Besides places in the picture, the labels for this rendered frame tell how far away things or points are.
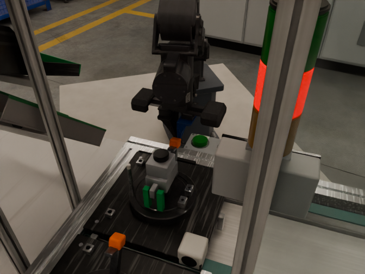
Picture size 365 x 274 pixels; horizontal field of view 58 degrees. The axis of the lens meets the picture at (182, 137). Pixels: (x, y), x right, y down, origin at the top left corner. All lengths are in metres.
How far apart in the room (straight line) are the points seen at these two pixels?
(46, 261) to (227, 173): 0.40
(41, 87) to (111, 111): 0.61
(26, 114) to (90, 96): 0.67
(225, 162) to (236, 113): 0.77
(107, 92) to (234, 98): 0.48
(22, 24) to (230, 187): 0.38
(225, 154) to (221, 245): 0.34
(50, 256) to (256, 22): 3.26
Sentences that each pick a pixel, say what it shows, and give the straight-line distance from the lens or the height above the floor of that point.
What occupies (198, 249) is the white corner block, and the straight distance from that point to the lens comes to 0.60.
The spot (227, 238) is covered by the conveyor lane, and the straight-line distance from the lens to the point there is 0.71.
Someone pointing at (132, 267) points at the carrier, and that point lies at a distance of 0.61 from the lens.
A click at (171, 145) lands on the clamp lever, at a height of 1.06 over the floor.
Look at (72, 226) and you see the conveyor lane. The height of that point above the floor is 0.96.
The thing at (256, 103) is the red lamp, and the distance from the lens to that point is 0.34.
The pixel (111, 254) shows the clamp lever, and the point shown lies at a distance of 0.52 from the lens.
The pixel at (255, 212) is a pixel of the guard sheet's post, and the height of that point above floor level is 1.18.
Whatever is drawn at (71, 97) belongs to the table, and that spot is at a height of 0.86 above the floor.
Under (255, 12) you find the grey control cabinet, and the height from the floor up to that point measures 0.45.
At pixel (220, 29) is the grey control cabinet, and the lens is 3.81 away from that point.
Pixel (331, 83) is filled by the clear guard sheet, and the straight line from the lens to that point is 0.30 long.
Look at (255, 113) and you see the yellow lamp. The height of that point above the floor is 1.31.
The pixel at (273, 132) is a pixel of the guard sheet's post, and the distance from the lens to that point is 0.33.
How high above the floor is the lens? 1.49
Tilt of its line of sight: 38 degrees down
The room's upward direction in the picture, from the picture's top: straight up
